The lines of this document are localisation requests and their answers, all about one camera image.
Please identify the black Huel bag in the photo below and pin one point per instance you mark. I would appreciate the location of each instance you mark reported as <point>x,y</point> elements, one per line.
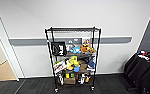
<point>58,48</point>

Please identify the white black yellow toy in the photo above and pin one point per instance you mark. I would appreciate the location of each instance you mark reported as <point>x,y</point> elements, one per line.
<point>83,79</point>

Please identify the grey printed box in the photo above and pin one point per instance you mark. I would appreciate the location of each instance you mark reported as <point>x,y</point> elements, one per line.
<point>73,41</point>

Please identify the yellow plush toy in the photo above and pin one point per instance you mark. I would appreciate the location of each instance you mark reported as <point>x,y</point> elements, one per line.
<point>72,62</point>

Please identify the black chair with dark cover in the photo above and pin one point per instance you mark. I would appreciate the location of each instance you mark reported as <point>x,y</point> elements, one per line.
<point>139,71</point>

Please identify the small green pack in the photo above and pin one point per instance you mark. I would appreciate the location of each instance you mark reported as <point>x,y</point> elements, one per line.
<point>72,75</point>

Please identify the brown paper package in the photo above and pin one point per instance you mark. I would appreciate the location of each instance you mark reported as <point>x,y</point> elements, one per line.
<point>83,66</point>

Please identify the colourful clutter pile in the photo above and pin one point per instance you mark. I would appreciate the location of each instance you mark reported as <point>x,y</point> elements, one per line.
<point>147,55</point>

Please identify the white printed toy box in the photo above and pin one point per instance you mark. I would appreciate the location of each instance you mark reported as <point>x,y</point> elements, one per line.
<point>59,66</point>

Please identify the orange plush toy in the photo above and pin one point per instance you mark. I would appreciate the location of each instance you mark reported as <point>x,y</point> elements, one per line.
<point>83,49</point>

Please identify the striped black white pack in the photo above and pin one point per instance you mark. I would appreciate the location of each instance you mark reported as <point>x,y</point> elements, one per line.
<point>61,79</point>

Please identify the small yellow bottle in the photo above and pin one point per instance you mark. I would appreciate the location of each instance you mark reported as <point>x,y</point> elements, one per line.
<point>67,75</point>

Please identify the small blue cup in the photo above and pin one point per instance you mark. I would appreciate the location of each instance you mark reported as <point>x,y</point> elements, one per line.
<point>76,69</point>

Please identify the brown cardboard box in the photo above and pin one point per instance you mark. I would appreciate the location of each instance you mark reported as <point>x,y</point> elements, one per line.
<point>70,81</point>

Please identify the doll picture box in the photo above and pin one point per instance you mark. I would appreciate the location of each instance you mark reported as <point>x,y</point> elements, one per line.
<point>86,41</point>

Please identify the blue white shark plush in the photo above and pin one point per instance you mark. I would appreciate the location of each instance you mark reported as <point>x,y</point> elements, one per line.
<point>91,64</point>

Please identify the blue plush toy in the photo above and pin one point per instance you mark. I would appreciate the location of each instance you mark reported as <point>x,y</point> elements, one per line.
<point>75,50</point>

